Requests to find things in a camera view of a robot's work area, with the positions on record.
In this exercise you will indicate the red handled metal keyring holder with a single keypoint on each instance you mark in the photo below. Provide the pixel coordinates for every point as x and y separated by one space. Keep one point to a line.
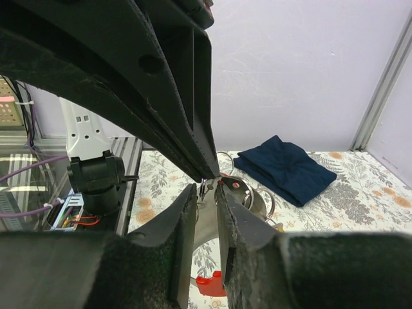
251 251

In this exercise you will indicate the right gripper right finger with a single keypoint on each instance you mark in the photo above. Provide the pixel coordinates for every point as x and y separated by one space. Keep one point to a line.
346 270

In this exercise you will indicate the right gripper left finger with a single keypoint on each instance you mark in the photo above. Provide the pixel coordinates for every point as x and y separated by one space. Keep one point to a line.
147 268

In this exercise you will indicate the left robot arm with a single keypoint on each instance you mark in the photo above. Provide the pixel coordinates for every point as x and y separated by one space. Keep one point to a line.
90 161

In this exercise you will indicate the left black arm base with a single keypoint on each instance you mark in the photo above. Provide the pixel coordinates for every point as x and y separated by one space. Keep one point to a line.
108 211

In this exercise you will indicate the dark blue folded cloth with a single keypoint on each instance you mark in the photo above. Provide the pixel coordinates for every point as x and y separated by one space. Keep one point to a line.
286 169

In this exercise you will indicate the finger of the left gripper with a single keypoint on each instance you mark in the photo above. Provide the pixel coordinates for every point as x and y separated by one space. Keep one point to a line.
138 38
50 59

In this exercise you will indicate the left aluminium corner post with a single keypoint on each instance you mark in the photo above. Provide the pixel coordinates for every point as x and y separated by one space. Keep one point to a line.
384 87

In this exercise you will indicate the slotted white cable duct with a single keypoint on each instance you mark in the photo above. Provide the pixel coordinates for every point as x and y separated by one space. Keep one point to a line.
63 217

